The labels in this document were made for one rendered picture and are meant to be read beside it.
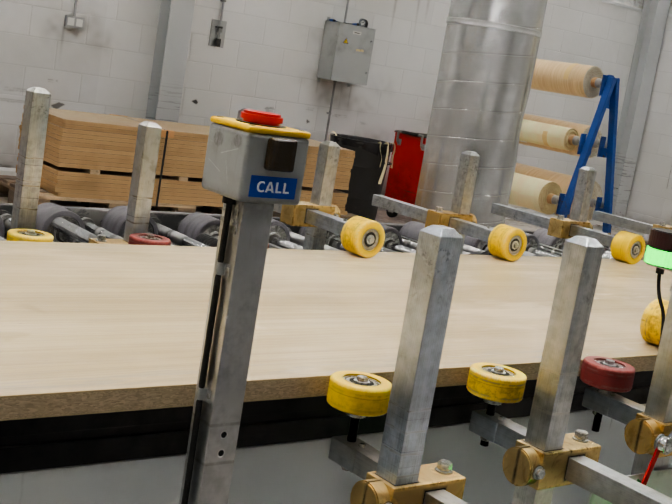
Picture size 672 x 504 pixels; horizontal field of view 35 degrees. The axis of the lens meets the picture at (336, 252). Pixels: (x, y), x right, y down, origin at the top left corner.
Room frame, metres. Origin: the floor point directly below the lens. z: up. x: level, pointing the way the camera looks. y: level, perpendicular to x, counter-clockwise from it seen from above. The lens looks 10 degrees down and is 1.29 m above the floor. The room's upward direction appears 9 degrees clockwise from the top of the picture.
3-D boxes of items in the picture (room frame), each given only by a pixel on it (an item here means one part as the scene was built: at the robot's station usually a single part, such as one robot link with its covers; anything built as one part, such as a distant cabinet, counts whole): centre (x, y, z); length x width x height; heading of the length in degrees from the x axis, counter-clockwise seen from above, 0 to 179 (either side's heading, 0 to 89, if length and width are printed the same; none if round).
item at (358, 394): (1.31, -0.06, 0.85); 0.08 x 0.08 x 0.11
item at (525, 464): (1.35, -0.32, 0.83); 0.14 x 0.06 x 0.05; 129
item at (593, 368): (1.63, -0.45, 0.85); 0.08 x 0.08 x 0.11
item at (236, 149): (1.02, 0.09, 1.18); 0.07 x 0.07 x 0.08; 39
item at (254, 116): (1.02, 0.09, 1.22); 0.04 x 0.04 x 0.02
